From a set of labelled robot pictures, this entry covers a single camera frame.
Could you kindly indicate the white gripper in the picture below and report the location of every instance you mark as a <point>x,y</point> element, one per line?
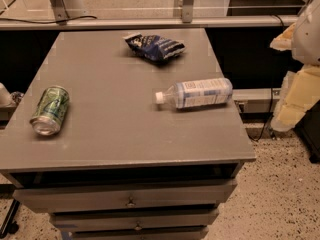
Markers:
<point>308,37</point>

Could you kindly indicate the green soda can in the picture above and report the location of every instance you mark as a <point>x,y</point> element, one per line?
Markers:
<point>50,111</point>

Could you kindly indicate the clear plastic water bottle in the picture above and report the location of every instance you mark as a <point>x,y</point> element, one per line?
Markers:
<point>196,93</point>

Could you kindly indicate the blue chip bag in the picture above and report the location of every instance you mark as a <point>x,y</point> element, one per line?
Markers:
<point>154,48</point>

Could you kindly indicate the grey drawer cabinet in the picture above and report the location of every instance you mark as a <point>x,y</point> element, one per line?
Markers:
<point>122,167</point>

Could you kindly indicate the white object at left edge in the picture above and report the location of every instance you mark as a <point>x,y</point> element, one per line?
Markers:
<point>5,96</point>

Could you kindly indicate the black stand leg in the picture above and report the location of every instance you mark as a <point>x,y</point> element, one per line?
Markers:
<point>9,225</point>

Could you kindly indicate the grey metal frame rail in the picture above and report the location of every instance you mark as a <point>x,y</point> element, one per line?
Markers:
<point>146,14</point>

